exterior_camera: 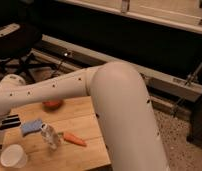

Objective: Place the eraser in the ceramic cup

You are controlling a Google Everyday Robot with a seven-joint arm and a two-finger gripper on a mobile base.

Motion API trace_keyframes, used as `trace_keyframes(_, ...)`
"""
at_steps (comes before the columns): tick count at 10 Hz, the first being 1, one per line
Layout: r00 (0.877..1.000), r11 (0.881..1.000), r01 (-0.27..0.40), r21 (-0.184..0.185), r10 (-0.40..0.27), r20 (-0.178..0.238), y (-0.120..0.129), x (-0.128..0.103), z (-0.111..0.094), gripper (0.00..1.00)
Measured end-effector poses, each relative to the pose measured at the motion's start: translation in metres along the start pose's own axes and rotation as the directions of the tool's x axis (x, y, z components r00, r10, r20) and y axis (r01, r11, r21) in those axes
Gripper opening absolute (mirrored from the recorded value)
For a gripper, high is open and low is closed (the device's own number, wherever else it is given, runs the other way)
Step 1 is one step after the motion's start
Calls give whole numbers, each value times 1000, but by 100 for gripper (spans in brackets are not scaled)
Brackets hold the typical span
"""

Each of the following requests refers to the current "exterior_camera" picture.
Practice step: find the red bowl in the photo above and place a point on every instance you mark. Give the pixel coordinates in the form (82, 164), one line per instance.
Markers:
(52, 104)

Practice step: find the black office chair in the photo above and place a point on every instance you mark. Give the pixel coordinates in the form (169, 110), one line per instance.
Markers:
(16, 42)

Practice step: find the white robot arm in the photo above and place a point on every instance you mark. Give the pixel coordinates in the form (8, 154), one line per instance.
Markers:
(121, 102)

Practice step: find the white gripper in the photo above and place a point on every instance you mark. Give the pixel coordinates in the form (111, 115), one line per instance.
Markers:
(10, 118)

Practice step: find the orange toy carrot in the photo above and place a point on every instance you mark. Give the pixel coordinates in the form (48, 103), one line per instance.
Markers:
(69, 137)

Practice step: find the white ceramic cup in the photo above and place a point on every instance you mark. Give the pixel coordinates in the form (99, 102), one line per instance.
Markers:
(14, 156)

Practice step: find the clear glass bottle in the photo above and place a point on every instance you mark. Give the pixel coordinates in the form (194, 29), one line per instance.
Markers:
(50, 136)

